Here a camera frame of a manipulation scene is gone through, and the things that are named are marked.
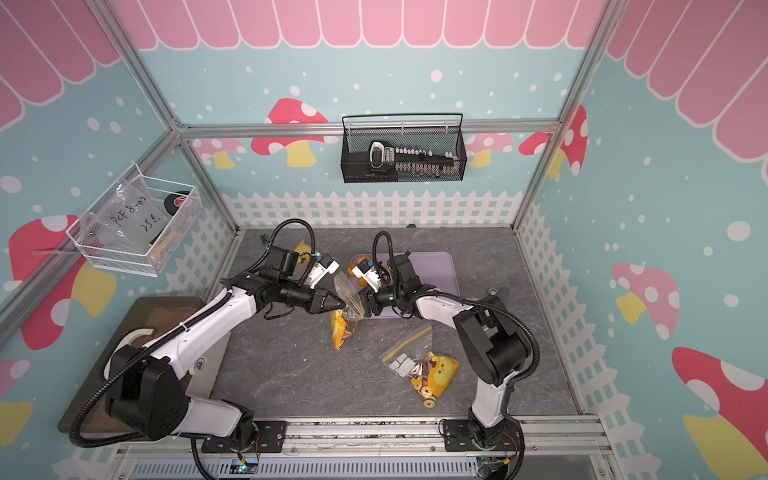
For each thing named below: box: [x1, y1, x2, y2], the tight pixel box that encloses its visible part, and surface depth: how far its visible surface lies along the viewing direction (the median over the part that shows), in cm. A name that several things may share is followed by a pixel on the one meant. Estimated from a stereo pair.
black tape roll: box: [164, 190, 191, 216], surface depth 82 cm
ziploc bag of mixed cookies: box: [330, 271, 365, 350], surface depth 79 cm
